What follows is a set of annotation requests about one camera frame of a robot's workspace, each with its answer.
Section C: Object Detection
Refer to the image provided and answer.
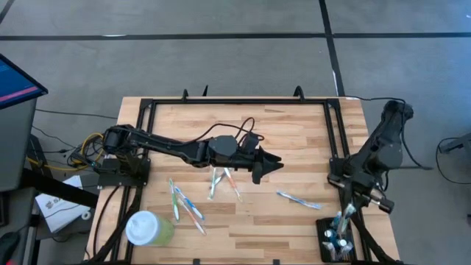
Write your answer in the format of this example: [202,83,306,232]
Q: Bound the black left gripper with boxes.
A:
[235,145,286,186]

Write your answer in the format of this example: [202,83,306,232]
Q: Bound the teal white bagged toothbrush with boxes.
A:
[337,202,358,236]

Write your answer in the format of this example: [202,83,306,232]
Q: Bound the blue white bagged toothbrush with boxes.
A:
[174,186,205,222]
[276,190,323,211]
[330,211,343,231]

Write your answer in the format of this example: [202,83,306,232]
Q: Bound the green white bagged toothbrush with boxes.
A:
[168,178,181,223]
[207,167,219,202]

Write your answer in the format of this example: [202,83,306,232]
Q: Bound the pink white bagged toothbrush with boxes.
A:
[322,241,336,261]

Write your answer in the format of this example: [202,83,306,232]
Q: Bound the black organizer basket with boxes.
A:
[315,216,358,264]

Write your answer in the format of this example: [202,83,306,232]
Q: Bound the grey metal stand foot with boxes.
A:
[439,132,471,155]

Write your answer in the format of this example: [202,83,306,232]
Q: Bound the green cup white lid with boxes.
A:
[125,210,175,247]

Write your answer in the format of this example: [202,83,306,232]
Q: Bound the black diagonal desk bar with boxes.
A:
[21,169,99,209]

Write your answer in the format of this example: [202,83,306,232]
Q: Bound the white box on floor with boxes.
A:
[35,174,92,234]

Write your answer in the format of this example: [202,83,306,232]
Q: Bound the monitor with blue screen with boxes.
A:
[0,53,49,110]

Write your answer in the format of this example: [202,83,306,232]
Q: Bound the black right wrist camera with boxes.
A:
[375,197,395,215]

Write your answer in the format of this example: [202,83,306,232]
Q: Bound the black left camera cable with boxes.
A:
[172,116,266,146]

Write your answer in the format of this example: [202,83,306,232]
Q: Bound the black aluminium rig frame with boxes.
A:
[86,85,400,265]

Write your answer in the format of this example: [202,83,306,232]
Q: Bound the looped black floor cable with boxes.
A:
[436,137,471,186]

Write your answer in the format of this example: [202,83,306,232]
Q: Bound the long black right arm cable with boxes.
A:
[338,95,434,171]

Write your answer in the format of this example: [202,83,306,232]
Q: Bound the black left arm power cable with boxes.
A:
[91,185,122,261]

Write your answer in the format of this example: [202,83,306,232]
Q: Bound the thin black floor cable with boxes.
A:
[35,107,119,121]

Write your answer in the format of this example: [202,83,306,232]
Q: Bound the yellow cable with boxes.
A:
[25,132,106,173]

